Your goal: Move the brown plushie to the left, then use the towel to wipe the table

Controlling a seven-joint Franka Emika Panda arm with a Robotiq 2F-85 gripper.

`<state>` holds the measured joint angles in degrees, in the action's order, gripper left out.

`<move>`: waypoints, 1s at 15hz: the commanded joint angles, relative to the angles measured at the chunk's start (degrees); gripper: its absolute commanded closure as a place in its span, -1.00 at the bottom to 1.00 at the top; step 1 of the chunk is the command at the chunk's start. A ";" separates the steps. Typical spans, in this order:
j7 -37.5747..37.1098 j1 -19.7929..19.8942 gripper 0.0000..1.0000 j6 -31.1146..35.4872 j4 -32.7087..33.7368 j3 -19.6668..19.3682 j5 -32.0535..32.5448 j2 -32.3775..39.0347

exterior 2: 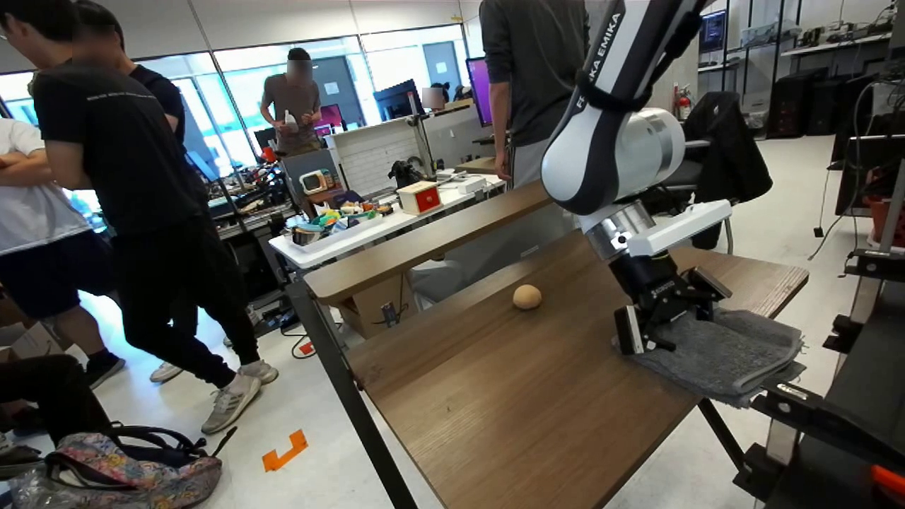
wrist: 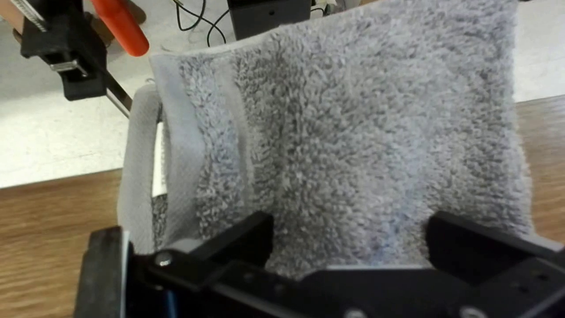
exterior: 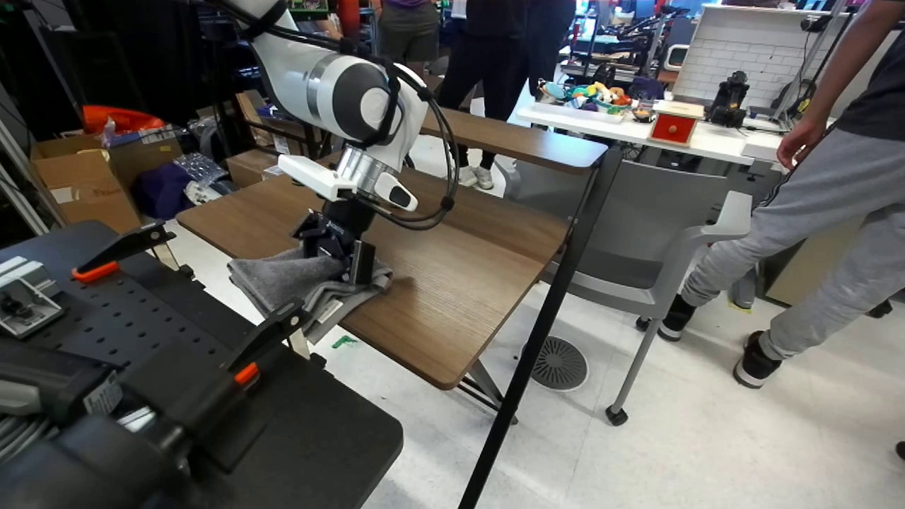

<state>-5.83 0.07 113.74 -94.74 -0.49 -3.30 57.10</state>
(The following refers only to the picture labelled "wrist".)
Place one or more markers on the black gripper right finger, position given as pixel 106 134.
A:
pixel 500 270

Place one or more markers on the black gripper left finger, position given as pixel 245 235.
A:
pixel 222 258

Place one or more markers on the grey towel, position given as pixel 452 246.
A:
pixel 353 129

